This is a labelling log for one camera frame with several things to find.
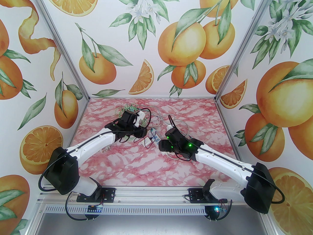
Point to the aluminium wall base bar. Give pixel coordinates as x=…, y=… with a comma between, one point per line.
x=151, y=98

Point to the black round controller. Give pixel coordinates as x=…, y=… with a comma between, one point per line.
x=211, y=214

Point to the white power strip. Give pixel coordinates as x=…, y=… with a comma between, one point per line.
x=154, y=135

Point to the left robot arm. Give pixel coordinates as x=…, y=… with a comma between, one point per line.
x=93, y=141

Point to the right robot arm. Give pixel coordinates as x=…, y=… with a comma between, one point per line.
x=220, y=160

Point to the aluminium table side rail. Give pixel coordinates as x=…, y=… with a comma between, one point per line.
x=229, y=131

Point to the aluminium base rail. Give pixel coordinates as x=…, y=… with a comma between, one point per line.
x=151, y=194

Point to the aluminium frame post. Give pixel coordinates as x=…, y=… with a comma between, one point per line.
x=245, y=41
x=60, y=40

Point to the blue circuit board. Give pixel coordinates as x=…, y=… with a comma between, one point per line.
x=95, y=209

